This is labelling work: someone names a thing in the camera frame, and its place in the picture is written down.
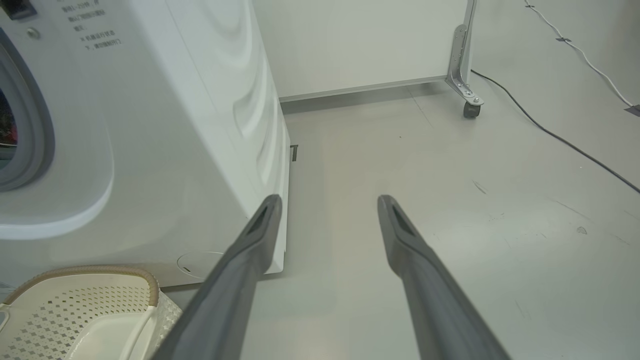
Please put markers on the cream perforated plastic laundry basket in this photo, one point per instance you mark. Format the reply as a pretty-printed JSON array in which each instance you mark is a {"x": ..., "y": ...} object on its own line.
[{"x": 75, "y": 310}]

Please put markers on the small black floor marker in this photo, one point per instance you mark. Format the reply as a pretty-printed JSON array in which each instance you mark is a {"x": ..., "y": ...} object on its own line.
[{"x": 294, "y": 152}]

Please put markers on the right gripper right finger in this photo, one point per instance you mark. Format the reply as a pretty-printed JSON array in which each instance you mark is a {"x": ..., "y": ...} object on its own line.
[{"x": 435, "y": 300}]

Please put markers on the white partition panel on casters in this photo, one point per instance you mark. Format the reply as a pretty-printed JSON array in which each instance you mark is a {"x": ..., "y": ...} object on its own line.
[{"x": 360, "y": 45}]

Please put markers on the white front-load washing machine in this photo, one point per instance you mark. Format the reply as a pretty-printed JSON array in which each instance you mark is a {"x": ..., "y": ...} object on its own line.
[{"x": 175, "y": 150}]

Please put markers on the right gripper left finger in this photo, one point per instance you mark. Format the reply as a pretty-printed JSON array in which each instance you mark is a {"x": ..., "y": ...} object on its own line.
[{"x": 235, "y": 290}]

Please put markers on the black floor tape piece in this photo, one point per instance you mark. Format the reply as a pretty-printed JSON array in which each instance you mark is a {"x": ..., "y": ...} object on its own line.
[
  {"x": 633, "y": 110},
  {"x": 563, "y": 39}
]

